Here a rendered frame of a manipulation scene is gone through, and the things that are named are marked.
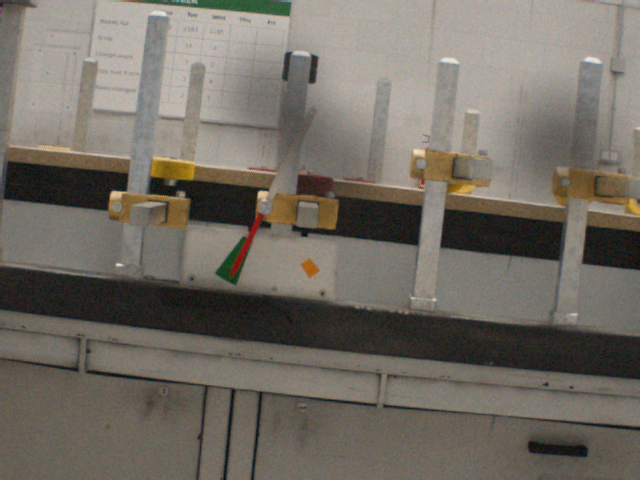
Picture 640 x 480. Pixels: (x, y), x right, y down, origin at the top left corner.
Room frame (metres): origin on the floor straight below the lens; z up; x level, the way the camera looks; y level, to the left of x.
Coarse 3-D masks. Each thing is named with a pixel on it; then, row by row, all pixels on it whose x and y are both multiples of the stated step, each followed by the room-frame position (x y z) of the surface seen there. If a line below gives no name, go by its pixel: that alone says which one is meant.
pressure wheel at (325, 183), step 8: (304, 176) 2.32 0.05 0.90; (312, 176) 2.32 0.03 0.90; (320, 176) 2.32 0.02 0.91; (328, 176) 2.33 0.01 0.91; (304, 184) 2.32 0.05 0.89; (312, 184) 2.32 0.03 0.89; (320, 184) 2.32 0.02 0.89; (328, 184) 2.33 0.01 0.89; (304, 192) 2.32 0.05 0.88; (312, 192) 2.32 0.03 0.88; (320, 192) 2.32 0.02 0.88; (304, 232) 2.35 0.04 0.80
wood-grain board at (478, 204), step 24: (96, 168) 2.42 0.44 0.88; (120, 168) 2.42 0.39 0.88; (216, 168) 2.43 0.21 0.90; (336, 192) 2.43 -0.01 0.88; (360, 192) 2.43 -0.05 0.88; (384, 192) 2.43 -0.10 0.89; (408, 192) 2.44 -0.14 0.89; (528, 216) 2.44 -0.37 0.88; (552, 216) 2.44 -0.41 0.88; (600, 216) 2.44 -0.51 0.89; (624, 216) 2.44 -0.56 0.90
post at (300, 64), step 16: (304, 64) 2.23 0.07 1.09; (288, 80) 2.23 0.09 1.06; (304, 80) 2.23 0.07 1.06; (288, 96) 2.23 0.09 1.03; (304, 96) 2.23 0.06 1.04; (288, 112) 2.23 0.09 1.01; (304, 112) 2.23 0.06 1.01; (288, 128) 2.23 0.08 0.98; (288, 144) 2.23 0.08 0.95; (288, 176) 2.23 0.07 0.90; (288, 192) 2.23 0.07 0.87; (272, 224) 2.23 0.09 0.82; (288, 224) 2.23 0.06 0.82
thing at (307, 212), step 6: (300, 204) 2.05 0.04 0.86; (306, 204) 2.09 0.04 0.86; (312, 204) 2.13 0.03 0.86; (300, 210) 1.94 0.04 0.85; (306, 210) 1.94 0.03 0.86; (312, 210) 1.94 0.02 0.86; (318, 210) 1.94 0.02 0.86; (300, 216) 1.94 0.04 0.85; (306, 216) 1.94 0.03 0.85; (312, 216) 1.94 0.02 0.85; (300, 222) 1.94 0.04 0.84; (306, 222) 1.94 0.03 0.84; (312, 222) 1.94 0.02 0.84
